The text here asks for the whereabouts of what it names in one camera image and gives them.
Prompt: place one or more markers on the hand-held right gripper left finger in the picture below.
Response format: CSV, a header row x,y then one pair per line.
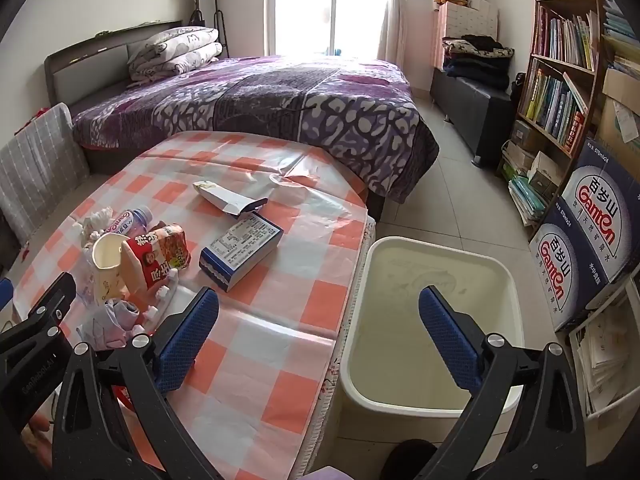
x,y
187,342

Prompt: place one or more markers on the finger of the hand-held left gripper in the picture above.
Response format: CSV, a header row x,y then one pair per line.
x,y
5,294
45,310

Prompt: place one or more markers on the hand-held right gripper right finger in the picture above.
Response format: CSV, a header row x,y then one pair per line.
x,y
447,342

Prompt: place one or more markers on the white plastic bin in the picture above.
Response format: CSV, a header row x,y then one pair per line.
x,y
400,310

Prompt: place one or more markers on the white paper cup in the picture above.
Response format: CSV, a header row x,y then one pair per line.
x,y
107,265

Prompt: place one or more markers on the red printed carton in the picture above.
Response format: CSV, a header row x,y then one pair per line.
x,y
155,257

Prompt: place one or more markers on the orange checked tablecloth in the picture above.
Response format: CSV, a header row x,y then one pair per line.
x,y
280,340

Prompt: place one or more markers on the white crumpled tissue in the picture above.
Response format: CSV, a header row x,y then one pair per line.
x,y
95,222

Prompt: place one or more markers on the blue cardboard box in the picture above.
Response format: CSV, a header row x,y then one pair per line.
x,y
240,255

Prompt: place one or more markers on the plastic bottle pink label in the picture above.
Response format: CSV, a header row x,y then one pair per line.
x,y
127,220

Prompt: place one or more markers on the black round object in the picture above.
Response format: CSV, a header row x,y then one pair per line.
x,y
410,460

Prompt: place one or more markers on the blue water carton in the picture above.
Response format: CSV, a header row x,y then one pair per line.
x,y
565,270
605,210

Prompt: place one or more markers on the grey checked cloth cover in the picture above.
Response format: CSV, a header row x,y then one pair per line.
x,y
40,160

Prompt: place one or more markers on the white paper sleeve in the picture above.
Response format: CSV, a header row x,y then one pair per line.
x,y
222,197

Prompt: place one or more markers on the white crate with papers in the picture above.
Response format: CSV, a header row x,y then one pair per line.
x,y
607,360

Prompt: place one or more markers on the red cloth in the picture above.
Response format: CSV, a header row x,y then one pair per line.
x,y
32,117

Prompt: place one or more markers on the stack of boxes and booklets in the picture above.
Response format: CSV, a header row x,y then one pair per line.
x,y
530,180

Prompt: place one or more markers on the dark storage bench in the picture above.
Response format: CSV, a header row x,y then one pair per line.
x,y
470,110

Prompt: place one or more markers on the bed with purple cover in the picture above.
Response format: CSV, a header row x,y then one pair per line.
x,y
90,70

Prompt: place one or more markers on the row of green books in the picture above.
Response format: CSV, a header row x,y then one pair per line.
x,y
555,105

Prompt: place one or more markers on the bed with purple bedspread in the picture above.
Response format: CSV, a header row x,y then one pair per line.
x,y
300,100

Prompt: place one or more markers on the folded white patterned quilt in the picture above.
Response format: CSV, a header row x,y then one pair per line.
x,y
175,40
175,65

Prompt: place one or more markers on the pile of dark clothes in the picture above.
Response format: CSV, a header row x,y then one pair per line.
x,y
480,57

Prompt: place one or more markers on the brown cardboard box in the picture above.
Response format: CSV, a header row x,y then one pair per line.
x,y
622,110

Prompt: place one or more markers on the wooden bookshelf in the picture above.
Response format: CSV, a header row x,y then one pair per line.
x,y
595,90

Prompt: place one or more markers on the pink drawer cabinet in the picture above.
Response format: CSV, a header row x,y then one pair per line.
x,y
470,22

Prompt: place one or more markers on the row of colourful books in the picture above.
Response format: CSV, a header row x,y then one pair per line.
x,y
562,40

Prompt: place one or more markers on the light curtain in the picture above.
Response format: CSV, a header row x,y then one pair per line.
x,y
395,15

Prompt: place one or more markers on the stack of pale books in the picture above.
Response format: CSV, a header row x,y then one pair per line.
x,y
622,35

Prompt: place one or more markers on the window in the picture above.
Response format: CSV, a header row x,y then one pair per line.
x,y
325,5

